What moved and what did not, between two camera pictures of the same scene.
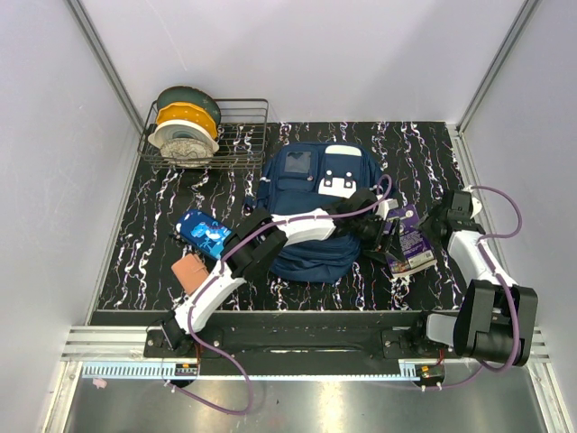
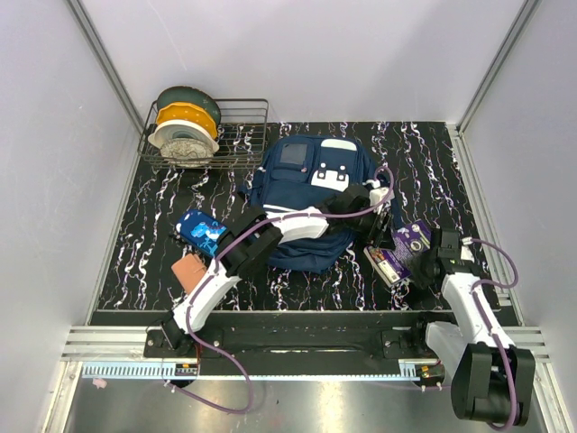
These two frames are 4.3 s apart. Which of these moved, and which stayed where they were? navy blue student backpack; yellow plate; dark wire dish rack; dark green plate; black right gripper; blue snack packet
Moved: navy blue student backpack; black right gripper
Stayed: dark green plate; yellow plate; blue snack packet; dark wire dish rack
